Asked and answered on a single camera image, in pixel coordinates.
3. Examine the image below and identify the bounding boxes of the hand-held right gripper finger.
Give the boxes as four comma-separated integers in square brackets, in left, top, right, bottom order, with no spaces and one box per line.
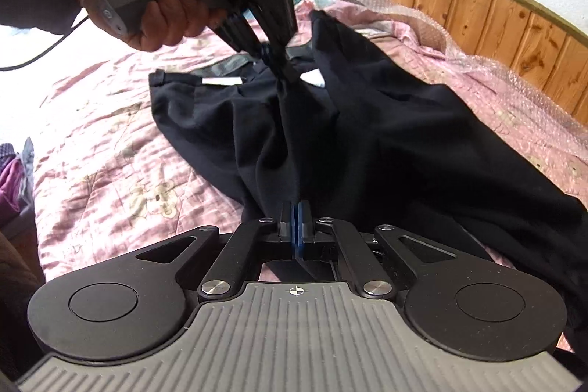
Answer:
[298,201,460,298]
[135,201,298,301]

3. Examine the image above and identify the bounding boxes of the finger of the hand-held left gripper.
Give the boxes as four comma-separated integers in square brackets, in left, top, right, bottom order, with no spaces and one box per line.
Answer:
[250,5,298,73]
[212,12,266,57]

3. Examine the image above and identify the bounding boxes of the black pants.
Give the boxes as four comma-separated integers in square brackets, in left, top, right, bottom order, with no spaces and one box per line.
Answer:
[149,8,588,356]

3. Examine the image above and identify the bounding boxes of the pink bear print blanket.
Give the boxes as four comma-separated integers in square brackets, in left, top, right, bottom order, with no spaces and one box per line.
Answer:
[28,0,588,283]

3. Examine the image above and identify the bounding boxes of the wooden headboard with gold trim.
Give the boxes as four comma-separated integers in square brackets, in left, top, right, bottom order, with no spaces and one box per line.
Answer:
[280,0,588,126]

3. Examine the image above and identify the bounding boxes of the clear bubble wrap sheet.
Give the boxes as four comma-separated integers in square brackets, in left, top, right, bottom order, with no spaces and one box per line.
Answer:
[250,0,588,136]

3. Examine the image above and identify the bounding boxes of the purple patterned cloth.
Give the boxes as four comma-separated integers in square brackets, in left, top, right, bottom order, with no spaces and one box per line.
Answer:
[0,137,36,237]

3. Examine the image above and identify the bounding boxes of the person's dark clothing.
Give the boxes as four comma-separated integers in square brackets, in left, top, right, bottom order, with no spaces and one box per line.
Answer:
[0,231,47,374]

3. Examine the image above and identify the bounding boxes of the black cable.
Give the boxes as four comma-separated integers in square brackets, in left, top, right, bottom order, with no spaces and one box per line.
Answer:
[0,13,90,72]

